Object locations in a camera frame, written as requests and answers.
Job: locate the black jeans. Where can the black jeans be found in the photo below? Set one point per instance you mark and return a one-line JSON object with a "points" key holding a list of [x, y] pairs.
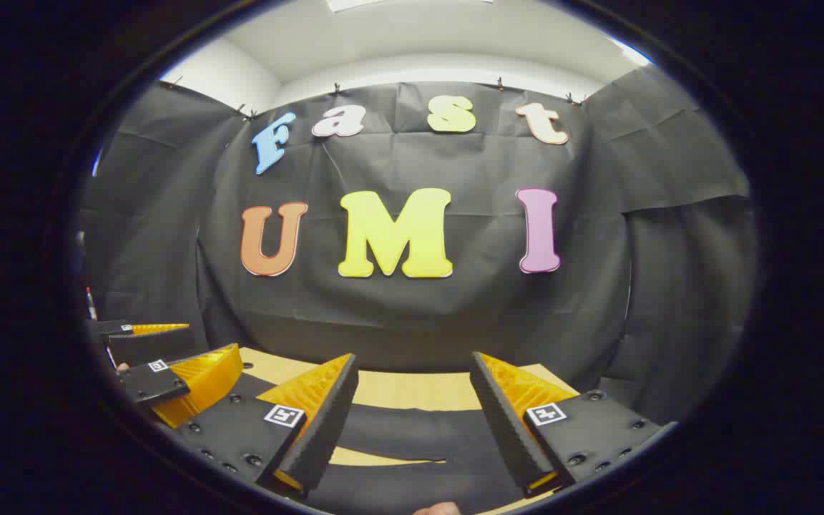
{"points": [[412, 429]]}

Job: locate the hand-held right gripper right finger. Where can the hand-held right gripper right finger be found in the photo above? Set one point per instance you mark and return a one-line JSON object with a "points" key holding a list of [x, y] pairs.
{"points": [[505, 422]]}

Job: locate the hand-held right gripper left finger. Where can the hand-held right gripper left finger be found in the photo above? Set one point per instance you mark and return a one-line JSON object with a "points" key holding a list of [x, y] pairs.
{"points": [[326, 422]]}

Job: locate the black backdrop cloth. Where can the black backdrop cloth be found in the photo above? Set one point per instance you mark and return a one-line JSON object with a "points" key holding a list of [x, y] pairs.
{"points": [[455, 315]]}

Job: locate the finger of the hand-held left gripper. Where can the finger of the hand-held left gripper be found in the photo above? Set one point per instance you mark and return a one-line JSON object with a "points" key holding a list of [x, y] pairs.
{"points": [[158, 383], [147, 345]]}

